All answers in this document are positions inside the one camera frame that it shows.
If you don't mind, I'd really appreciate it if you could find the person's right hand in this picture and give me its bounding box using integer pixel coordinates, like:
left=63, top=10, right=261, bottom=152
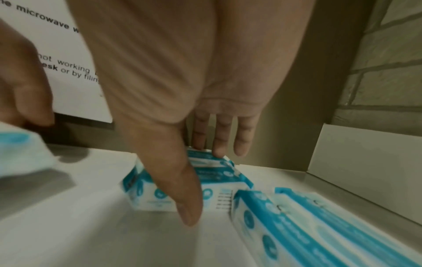
left=65, top=0, right=318, bottom=227

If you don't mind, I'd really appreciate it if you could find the blue white carton box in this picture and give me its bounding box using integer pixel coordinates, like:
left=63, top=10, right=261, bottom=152
left=230, top=189, right=404, bottom=267
left=274, top=187, right=422, bottom=267
left=121, top=146, right=255, bottom=212

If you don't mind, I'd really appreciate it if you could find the person's left hand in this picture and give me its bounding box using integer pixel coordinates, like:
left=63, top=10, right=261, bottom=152
left=0, top=18, right=56, bottom=128

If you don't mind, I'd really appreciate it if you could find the blue white soft packet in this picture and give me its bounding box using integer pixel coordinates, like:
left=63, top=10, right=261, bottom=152
left=0, top=121, right=59, bottom=181

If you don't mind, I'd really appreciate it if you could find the white paper notice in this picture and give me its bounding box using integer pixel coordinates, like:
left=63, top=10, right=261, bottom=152
left=0, top=0, right=115, bottom=124

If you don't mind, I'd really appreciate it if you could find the white cardboard box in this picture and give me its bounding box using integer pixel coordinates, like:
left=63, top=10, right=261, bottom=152
left=306, top=122, right=422, bottom=225

